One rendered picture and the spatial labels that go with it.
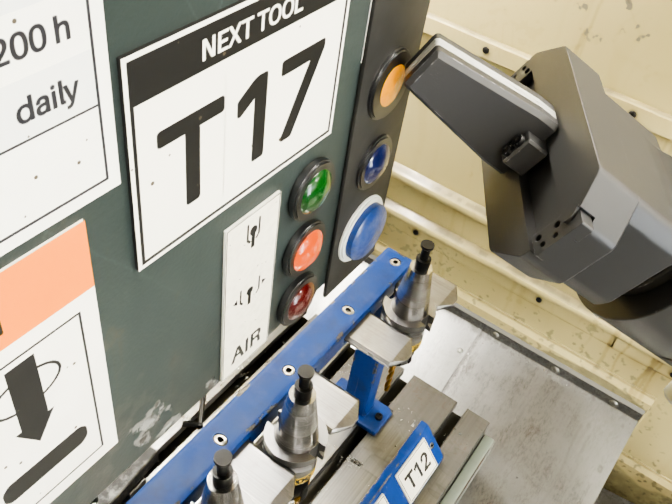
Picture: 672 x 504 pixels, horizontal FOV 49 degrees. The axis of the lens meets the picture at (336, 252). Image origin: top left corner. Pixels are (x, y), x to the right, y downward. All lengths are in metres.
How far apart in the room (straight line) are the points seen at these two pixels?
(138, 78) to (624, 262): 0.21
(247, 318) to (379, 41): 0.12
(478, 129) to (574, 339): 1.04
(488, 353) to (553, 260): 1.09
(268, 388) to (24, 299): 0.59
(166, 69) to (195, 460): 0.57
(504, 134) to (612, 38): 0.74
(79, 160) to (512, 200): 0.18
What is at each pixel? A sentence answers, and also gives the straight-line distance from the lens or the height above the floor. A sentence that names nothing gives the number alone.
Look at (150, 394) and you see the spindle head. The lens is 0.28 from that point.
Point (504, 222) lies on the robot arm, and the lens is 0.30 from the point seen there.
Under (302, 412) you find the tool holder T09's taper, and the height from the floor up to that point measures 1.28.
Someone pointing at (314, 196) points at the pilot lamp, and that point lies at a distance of 0.28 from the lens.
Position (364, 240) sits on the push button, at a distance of 0.35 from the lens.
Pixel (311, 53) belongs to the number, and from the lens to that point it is 0.25.
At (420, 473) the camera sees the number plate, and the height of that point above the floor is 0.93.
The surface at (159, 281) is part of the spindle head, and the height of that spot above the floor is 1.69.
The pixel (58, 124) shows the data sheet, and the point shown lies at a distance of 0.18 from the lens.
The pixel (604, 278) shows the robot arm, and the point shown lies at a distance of 0.32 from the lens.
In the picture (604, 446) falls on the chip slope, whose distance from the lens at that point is 1.36.
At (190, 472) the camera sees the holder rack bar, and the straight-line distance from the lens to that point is 0.72.
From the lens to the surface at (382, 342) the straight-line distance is 0.84.
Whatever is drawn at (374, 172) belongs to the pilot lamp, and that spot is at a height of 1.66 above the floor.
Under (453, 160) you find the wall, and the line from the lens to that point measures 1.22.
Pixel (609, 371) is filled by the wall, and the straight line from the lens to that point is 1.34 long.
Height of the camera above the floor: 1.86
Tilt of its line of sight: 44 degrees down
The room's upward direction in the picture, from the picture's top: 10 degrees clockwise
